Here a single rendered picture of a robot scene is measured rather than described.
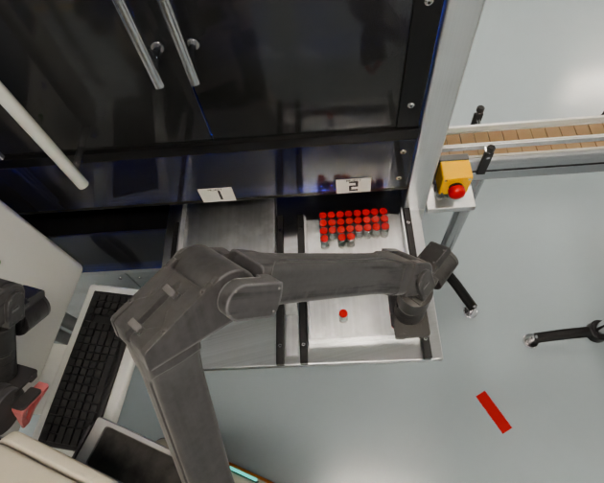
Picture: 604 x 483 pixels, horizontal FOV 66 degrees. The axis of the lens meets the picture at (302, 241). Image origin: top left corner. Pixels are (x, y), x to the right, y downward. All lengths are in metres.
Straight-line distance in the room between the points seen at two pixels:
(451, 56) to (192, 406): 0.69
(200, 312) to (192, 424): 0.14
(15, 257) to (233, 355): 0.55
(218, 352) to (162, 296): 0.70
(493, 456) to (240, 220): 1.33
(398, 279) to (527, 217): 1.76
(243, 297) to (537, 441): 1.76
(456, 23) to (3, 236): 1.02
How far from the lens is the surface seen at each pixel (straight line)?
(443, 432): 2.01
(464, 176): 1.18
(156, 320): 0.46
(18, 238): 1.26
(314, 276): 0.56
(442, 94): 0.95
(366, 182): 1.14
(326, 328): 1.14
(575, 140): 1.43
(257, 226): 1.27
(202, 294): 0.44
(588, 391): 2.21
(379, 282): 0.68
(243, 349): 1.15
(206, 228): 1.30
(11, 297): 0.82
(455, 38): 0.87
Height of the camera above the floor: 1.97
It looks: 62 degrees down
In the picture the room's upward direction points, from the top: 11 degrees counter-clockwise
